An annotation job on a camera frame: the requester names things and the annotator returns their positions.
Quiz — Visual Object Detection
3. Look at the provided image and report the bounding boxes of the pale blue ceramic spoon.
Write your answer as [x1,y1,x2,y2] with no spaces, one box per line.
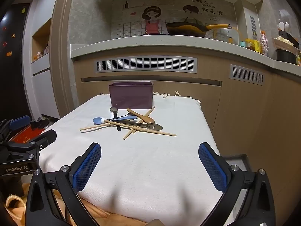
[93,115,138,126]

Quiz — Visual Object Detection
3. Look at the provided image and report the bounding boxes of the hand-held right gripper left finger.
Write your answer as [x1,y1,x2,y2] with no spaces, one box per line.
[25,142,102,226]

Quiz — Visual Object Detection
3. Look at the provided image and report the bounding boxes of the black pot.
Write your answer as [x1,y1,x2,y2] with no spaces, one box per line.
[276,49,297,64]

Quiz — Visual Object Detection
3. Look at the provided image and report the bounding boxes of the wooden spoon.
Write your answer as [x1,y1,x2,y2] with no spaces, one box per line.
[126,108,156,124]

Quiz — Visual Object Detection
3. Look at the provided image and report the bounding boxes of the black refrigerator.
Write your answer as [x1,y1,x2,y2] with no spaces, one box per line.
[0,3,31,123]

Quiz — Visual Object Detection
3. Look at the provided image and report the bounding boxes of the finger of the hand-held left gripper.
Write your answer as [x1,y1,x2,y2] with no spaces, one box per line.
[0,115,32,144]
[0,129,57,162]

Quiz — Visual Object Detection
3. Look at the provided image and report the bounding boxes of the black-handled metal scoop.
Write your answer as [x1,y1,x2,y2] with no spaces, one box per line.
[110,107,122,131]

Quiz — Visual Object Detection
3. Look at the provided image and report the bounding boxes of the grey stone kitchen countertop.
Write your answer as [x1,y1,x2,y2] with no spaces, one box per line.
[70,35,301,83]

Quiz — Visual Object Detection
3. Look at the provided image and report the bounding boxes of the black shoes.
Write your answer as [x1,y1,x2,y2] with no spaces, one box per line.
[30,118,50,129]

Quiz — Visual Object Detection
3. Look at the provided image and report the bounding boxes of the grey vent grille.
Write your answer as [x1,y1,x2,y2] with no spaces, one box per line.
[95,57,197,74]
[230,64,266,86]

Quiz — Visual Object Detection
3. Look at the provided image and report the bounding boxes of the white vented wall panel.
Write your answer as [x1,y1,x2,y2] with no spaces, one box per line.
[243,7,258,43]

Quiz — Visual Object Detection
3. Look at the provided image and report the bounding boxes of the wooden chopstick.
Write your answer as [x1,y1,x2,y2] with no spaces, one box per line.
[80,120,141,131]
[132,113,153,134]
[123,106,156,140]

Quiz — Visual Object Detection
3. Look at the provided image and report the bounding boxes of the clear bottle with orange cap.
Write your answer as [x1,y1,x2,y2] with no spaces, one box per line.
[260,31,269,56]

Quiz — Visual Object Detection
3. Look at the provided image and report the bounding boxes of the white tablecloth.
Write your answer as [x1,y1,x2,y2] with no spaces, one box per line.
[39,92,227,220]

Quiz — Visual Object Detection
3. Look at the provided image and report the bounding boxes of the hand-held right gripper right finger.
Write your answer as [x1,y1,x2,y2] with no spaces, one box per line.
[198,142,276,226]

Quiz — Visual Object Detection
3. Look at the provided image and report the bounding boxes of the white cabinet with niche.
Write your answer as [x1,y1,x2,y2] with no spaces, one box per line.
[30,0,71,120]

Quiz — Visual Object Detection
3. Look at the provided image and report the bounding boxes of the black utensil holder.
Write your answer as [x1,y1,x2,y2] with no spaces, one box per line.
[278,29,300,43]

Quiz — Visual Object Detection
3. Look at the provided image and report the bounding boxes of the glass pot lid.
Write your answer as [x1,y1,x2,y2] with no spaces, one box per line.
[221,27,241,45]

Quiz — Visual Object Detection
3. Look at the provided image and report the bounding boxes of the black wok with yellow handle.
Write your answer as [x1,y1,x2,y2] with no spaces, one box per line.
[165,22,232,37]

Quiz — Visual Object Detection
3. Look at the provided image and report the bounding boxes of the white ball-tipped stick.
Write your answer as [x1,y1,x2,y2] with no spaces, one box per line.
[101,118,177,137]

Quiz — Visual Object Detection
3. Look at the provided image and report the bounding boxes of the dark-handled metal utensil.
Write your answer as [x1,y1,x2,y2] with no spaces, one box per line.
[112,120,163,131]

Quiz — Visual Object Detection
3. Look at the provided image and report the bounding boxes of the beige rope handle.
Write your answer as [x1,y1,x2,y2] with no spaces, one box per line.
[6,194,27,215]

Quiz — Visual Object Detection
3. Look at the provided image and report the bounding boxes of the red box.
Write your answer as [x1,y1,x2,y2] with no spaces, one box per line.
[9,125,47,144]

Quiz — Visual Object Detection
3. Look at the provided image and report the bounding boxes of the cartoon wall sticker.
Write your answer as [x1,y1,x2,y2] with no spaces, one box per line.
[110,0,238,39]

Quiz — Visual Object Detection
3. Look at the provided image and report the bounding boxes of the purple plastic container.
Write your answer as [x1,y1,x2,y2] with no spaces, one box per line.
[108,81,154,110]

